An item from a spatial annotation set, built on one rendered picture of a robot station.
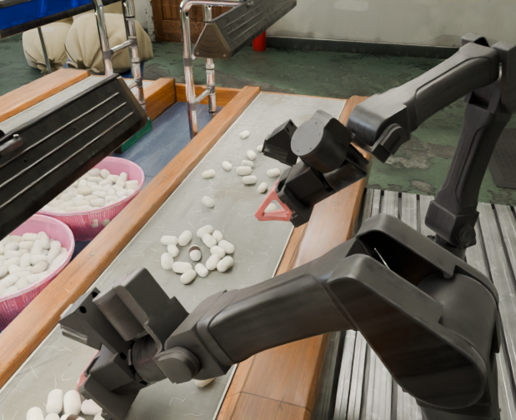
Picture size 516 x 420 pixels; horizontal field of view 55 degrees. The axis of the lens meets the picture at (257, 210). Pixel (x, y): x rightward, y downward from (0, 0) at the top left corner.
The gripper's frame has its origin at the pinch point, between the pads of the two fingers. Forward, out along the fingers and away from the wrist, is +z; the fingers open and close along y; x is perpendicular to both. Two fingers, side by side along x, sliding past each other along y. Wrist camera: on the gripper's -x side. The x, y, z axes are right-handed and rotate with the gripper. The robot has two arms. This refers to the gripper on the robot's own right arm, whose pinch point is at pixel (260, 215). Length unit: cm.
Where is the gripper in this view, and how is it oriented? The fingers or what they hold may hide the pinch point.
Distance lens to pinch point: 83.6
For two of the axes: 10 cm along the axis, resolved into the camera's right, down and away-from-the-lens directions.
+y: -2.8, 5.1, -8.1
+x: 6.2, 7.4, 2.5
